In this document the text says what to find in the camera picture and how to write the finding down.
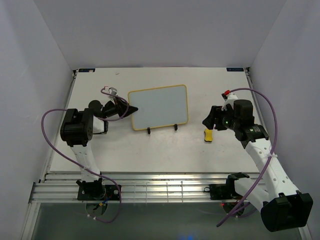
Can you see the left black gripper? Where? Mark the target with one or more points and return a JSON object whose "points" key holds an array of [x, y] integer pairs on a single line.
{"points": [[120, 103]]}

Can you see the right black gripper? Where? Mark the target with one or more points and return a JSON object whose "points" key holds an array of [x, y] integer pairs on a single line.
{"points": [[215, 116]]}

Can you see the yellow bone-shaped eraser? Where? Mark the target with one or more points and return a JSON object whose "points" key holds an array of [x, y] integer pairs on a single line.
{"points": [[208, 135]]}

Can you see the yellow framed small whiteboard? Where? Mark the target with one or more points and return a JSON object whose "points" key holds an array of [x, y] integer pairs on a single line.
{"points": [[159, 107]]}

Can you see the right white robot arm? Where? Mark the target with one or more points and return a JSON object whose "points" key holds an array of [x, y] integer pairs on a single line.
{"points": [[280, 203]]}

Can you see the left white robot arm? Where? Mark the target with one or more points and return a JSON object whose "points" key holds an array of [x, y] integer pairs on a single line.
{"points": [[78, 129]]}

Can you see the right blue corner sticker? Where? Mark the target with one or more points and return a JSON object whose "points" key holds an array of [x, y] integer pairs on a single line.
{"points": [[234, 69]]}

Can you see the blue corner sticker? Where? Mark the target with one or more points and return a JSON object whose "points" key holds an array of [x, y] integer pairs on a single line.
{"points": [[86, 70], [234, 69]]}

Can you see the left blue corner sticker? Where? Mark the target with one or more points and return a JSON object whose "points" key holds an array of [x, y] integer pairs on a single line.
{"points": [[86, 70]]}

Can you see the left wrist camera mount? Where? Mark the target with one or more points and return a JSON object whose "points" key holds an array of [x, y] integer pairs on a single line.
{"points": [[111, 92]]}

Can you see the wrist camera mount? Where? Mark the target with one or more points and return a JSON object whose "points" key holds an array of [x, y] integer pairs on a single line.
{"points": [[229, 99], [111, 92]]}

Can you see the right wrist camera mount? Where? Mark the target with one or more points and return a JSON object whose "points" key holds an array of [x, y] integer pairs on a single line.
{"points": [[229, 99]]}

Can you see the black wire whiteboard stand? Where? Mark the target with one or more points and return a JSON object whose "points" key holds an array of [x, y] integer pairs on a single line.
{"points": [[162, 128]]}

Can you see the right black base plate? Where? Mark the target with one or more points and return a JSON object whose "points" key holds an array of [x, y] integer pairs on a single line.
{"points": [[220, 192]]}

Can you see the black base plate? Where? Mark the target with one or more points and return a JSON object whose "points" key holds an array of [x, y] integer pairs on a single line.
{"points": [[99, 193], [220, 192]]}

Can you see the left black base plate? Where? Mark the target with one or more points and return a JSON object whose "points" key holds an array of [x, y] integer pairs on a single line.
{"points": [[99, 193]]}

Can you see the aluminium rail frame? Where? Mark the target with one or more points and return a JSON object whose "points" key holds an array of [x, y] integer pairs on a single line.
{"points": [[166, 166]]}

